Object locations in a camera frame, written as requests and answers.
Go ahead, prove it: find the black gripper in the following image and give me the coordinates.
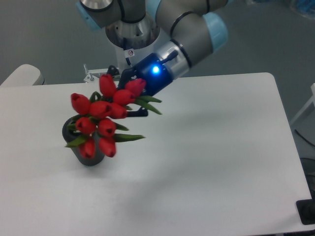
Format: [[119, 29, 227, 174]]
[[107, 53, 176, 117]]

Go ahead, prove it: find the red tulip bouquet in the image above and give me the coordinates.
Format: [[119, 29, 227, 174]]
[[70, 74, 160, 157]]

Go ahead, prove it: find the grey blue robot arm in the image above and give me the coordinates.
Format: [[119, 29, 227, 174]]
[[76, 0, 228, 96]]

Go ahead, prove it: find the dark grey ribbed vase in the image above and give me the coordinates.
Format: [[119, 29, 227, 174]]
[[62, 118, 105, 166]]

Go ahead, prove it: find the white chair armrest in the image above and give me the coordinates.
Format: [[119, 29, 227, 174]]
[[0, 64, 46, 88]]

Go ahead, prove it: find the white furniture at right edge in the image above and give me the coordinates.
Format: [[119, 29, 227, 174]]
[[289, 84, 315, 128]]

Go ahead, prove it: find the black device at table corner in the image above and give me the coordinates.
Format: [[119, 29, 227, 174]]
[[296, 199, 315, 225]]

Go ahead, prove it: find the white metal base frame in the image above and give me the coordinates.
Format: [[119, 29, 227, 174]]
[[83, 64, 120, 83]]

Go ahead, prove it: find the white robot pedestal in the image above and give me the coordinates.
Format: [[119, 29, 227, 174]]
[[105, 14, 166, 72]]

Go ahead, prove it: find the black cable on pedestal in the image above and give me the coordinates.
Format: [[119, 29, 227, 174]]
[[122, 37, 135, 68]]

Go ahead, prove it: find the black cable on floor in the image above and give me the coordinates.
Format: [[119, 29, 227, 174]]
[[294, 129, 315, 146]]

